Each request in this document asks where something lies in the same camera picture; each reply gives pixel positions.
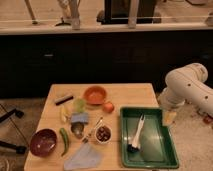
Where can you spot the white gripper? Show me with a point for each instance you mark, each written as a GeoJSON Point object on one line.
{"type": "Point", "coordinates": [168, 117]}

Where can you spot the green plastic tray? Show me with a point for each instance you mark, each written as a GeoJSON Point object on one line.
{"type": "Point", "coordinates": [156, 147]}

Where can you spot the red apple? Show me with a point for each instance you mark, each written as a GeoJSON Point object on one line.
{"type": "Point", "coordinates": [108, 107]}

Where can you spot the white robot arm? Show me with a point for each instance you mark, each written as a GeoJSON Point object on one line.
{"type": "Point", "coordinates": [185, 84]}

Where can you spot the small white bowl of food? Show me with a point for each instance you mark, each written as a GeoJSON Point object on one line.
{"type": "Point", "coordinates": [103, 134]}

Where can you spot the orange bowl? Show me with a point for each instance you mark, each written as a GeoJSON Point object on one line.
{"type": "Point", "coordinates": [95, 95]}

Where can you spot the purple bowl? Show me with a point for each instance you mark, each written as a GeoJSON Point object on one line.
{"type": "Point", "coordinates": [43, 143]}

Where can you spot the white dish brush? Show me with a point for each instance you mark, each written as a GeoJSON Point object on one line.
{"type": "Point", "coordinates": [133, 146]}

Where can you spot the metal fork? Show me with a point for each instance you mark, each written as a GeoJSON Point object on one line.
{"type": "Point", "coordinates": [88, 136]}

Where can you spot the green lime toy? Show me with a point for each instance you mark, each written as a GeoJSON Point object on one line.
{"type": "Point", "coordinates": [79, 105]}

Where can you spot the light blue cloth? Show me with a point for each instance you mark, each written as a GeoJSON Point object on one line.
{"type": "Point", "coordinates": [85, 157]}

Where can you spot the yellow banana toy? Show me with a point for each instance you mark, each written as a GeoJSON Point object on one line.
{"type": "Point", "coordinates": [63, 114]}

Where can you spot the green chili pepper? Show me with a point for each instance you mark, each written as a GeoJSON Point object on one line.
{"type": "Point", "coordinates": [65, 138]}

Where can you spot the dark cabinet front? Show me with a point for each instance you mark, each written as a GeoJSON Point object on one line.
{"type": "Point", "coordinates": [30, 64]}

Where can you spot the black chair base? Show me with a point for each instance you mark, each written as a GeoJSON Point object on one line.
{"type": "Point", "coordinates": [15, 139]}

